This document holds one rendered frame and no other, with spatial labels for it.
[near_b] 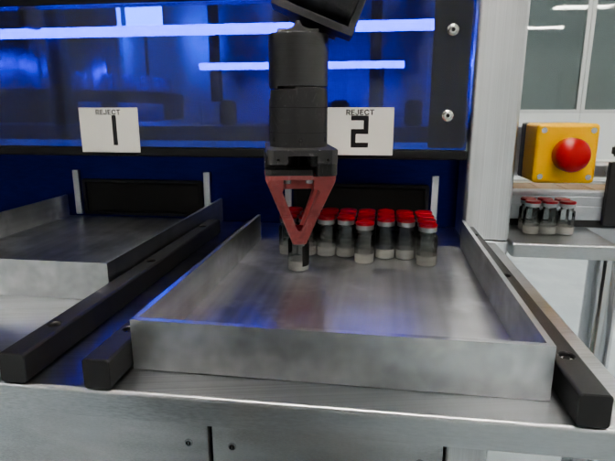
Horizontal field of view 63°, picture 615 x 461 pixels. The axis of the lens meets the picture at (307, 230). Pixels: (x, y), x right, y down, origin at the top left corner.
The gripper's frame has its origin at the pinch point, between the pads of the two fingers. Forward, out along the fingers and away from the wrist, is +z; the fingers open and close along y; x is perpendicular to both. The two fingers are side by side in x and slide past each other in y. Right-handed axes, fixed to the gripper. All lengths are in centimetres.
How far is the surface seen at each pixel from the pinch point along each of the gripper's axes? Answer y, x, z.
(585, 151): 4.2, -33.4, -8.0
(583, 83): 416, -306, -33
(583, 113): 415, -309, -6
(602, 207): 15.7, -45.1, 1.1
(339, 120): 14.3, -6.4, -11.2
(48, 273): -5.4, 23.1, 1.7
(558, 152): 5.2, -30.9, -7.8
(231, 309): -10.4, 6.6, 3.8
